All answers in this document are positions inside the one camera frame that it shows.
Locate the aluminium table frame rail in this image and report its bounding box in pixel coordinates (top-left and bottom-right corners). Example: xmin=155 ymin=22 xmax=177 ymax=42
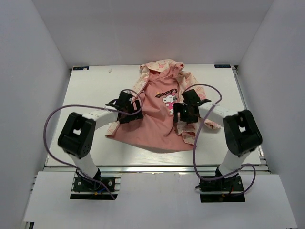
xmin=42 ymin=65 xmax=271 ymax=175

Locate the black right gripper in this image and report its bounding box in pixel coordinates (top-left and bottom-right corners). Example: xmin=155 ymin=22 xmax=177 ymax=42
xmin=173 ymin=103 xmax=199 ymax=124

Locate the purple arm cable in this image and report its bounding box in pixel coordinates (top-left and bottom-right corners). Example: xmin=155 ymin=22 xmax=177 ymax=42
xmin=183 ymin=83 xmax=257 ymax=197
xmin=44 ymin=89 xmax=143 ymax=200

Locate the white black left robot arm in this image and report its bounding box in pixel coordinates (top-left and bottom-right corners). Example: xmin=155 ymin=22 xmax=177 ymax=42
xmin=58 ymin=89 xmax=143 ymax=190

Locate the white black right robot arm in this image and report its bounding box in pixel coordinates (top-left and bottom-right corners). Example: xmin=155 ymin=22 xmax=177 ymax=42
xmin=173 ymin=89 xmax=263 ymax=190

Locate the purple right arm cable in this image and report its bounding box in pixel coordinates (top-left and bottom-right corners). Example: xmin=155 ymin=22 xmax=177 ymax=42
xmin=183 ymin=83 xmax=257 ymax=197

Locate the cream pink printed jacket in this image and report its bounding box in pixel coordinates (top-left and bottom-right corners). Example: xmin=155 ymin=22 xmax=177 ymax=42
xmin=106 ymin=59 xmax=206 ymax=152

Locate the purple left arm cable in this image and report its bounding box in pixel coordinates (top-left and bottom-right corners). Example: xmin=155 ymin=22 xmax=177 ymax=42
xmin=44 ymin=89 xmax=143 ymax=200

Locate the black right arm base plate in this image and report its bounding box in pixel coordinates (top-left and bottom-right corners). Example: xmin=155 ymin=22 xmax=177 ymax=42
xmin=195 ymin=175 xmax=245 ymax=203

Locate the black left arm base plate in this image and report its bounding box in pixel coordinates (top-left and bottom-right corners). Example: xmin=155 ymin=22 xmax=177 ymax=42
xmin=70 ymin=174 xmax=121 ymax=200

